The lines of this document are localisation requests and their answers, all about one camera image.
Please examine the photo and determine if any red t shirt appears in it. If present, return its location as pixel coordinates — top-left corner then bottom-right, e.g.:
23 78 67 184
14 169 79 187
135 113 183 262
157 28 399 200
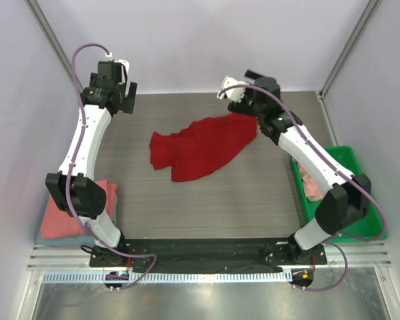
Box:
149 113 257 182

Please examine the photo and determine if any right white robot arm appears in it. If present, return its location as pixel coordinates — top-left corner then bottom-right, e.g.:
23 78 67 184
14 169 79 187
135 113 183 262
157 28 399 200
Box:
217 71 371 264

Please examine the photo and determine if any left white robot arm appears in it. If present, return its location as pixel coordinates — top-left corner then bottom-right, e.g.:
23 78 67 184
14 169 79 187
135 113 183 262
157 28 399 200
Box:
45 58 137 267

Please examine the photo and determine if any pink t shirt in tray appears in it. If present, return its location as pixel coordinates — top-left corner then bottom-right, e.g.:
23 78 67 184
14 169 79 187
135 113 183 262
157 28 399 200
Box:
296 161 323 202

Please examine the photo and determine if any folded pink t shirt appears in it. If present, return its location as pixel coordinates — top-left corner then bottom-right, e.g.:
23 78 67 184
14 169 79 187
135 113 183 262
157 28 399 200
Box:
40 180 118 240

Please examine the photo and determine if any green plastic tray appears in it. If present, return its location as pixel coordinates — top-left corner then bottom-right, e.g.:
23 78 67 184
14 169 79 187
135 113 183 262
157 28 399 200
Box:
289 146 383 238

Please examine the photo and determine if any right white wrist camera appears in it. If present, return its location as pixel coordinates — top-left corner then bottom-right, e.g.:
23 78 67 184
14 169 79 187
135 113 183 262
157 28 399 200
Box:
217 76 249 103

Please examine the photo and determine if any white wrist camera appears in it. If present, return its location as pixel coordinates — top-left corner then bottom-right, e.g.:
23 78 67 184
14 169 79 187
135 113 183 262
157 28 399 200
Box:
217 76 249 103
105 52 130 84

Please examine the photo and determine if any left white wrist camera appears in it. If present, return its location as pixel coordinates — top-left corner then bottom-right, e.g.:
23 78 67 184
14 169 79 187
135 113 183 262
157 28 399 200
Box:
105 52 130 84

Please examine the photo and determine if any right aluminium frame post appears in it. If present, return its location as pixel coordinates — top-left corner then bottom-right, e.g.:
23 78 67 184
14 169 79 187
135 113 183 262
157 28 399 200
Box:
318 0 384 99

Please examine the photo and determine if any aluminium frame post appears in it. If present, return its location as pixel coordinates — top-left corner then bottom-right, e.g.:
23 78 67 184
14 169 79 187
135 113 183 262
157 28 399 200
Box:
318 0 384 99
24 0 82 90

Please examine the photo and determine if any left aluminium frame post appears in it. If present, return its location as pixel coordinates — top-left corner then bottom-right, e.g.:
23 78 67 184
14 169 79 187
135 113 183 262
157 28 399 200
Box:
24 0 82 90

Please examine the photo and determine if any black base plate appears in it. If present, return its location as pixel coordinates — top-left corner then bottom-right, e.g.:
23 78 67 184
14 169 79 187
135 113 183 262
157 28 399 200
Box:
88 237 328 268

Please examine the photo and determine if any perforated white cable duct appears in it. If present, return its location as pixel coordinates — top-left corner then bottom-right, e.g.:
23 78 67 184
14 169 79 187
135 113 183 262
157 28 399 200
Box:
42 269 292 285

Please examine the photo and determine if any aluminium front rail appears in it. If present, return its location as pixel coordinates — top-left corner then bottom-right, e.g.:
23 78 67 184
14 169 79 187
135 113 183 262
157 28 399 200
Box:
26 241 392 271

